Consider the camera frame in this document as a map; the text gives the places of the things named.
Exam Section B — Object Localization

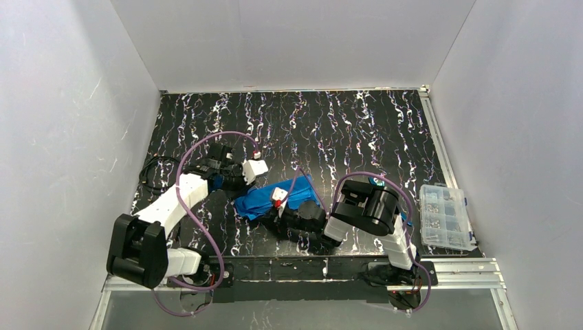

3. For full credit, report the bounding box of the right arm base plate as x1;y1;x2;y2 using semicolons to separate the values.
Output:
355;261;439;311

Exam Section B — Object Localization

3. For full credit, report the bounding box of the clear plastic organizer box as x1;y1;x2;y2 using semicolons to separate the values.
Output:
419;184;476;252

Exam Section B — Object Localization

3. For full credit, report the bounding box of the black coiled cable upper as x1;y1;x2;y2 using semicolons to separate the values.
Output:
138;155;183;197

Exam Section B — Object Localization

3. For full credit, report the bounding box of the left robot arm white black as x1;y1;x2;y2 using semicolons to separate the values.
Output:
106;143;250;289

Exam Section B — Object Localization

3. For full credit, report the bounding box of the aluminium frame rail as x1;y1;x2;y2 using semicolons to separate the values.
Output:
91;256;517;329

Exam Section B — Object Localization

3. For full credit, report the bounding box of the blue cloth napkin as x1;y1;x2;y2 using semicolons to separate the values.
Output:
234;175;320;221

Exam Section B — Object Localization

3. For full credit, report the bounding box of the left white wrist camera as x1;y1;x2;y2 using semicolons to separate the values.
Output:
242;159;269;185

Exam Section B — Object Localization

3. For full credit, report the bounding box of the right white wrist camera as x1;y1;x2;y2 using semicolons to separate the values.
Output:
270;187;289;217

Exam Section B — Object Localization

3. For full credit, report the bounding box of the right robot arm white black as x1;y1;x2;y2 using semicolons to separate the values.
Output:
269;179;417;274

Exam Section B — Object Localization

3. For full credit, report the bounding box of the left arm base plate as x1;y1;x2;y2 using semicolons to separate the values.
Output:
166;260;234;292

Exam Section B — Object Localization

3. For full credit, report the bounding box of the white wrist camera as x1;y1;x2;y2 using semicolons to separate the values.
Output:
270;187;289;217
242;159;269;185

